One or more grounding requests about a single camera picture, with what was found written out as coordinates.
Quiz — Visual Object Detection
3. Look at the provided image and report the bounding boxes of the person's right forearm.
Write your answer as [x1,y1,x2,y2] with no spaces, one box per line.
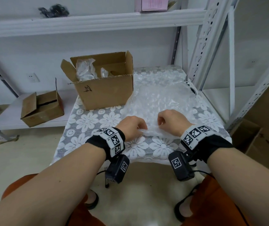
[206,148,269,226]

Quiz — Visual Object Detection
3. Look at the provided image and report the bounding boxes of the orange trousers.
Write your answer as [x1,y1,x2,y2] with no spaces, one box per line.
[1,173,250,226]

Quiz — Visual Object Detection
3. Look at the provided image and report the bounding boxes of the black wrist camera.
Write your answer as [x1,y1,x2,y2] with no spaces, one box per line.
[168,151,195,182]
[105,154,130,184]

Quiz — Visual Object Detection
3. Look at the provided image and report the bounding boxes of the black crumpled plastic bundle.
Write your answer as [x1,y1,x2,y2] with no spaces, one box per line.
[38,4,70,18]

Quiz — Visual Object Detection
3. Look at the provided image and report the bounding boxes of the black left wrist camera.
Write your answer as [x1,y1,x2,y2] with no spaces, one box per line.
[105,154,130,184]

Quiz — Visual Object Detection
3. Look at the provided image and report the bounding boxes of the small brown cardboard box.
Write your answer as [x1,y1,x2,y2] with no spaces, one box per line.
[20,78,65,128]

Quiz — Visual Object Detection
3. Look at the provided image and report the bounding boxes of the milky white bubble wrap sheet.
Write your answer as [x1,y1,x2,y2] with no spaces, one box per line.
[120,81,197,139]

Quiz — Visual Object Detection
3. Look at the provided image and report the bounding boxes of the pink box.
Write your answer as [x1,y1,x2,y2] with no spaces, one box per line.
[134,0,177,13]

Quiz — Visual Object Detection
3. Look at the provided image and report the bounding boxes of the black sandal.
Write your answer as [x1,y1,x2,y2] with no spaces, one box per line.
[85,189,100,210]
[174,183,202,223]

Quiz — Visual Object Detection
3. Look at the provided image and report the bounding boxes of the black right camera cable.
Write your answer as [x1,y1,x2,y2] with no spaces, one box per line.
[193,170,249,226]

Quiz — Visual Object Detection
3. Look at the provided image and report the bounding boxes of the black wristband with markers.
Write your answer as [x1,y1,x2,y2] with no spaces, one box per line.
[180,124,234,164]
[85,127,126,160]

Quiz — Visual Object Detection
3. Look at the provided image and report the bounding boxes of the white metal shelving rack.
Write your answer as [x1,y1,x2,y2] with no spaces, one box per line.
[0,0,234,146]
[201,6,269,132]

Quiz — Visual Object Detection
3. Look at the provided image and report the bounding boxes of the white floral lace tablecloth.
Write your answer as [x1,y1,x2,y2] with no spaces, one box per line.
[51,66,233,166]

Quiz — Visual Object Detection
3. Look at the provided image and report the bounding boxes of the large-bubble clear bubble wrap sheet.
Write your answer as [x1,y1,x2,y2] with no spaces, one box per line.
[75,58,96,82]

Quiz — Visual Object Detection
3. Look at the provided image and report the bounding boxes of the person's right hand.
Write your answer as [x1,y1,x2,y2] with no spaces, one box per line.
[157,109,195,137]

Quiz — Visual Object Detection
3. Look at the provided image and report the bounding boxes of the black left wristband with markers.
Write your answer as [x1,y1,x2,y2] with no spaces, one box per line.
[85,127,126,160]

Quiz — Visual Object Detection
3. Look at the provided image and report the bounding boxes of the person's left forearm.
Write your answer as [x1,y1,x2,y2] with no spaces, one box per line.
[0,143,107,226]

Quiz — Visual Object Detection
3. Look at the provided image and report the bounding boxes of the person's left hand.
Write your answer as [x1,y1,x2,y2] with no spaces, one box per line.
[115,116,148,142]

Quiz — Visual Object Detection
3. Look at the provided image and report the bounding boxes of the black right wristband with markers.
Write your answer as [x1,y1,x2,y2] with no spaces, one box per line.
[180,124,234,164]

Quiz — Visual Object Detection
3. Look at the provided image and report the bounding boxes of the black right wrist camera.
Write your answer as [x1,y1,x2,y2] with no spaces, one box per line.
[168,151,195,182]

